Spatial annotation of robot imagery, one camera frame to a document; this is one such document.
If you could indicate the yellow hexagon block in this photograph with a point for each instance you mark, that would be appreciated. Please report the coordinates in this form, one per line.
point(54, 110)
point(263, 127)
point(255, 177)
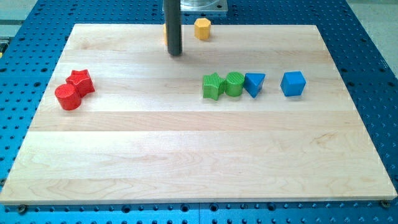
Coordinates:
point(202, 28)

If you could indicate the blue cube block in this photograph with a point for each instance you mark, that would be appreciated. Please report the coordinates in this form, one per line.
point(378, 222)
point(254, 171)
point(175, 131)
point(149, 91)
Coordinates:
point(293, 83)

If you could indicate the green cylinder block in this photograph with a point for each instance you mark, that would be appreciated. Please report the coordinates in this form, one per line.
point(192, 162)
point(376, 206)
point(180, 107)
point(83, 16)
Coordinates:
point(234, 84)

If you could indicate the yellow heart block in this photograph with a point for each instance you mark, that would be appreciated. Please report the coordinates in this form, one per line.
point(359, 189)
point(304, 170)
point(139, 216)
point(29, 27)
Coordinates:
point(165, 34)

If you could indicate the blue triangle block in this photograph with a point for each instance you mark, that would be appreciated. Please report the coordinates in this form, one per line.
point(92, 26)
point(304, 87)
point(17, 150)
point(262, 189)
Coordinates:
point(253, 83)

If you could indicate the light wooden board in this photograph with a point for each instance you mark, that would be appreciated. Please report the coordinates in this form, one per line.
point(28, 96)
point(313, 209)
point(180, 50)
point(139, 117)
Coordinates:
point(147, 135)

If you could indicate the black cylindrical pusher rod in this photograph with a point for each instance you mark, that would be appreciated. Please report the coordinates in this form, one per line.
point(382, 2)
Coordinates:
point(173, 26)

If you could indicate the blue perforated metal table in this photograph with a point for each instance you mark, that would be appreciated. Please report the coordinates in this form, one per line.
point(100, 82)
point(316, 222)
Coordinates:
point(33, 54)

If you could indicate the red cylinder block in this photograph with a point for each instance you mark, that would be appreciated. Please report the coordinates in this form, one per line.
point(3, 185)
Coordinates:
point(68, 97)

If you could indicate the green star block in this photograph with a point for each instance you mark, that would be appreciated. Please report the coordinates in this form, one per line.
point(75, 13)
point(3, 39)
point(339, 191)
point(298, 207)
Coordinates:
point(213, 86)

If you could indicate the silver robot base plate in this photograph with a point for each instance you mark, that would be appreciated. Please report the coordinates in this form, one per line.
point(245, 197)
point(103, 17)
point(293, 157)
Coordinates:
point(197, 7)

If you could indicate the red star block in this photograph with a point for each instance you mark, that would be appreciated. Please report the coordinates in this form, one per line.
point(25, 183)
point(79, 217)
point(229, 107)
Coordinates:
point(82, 81)

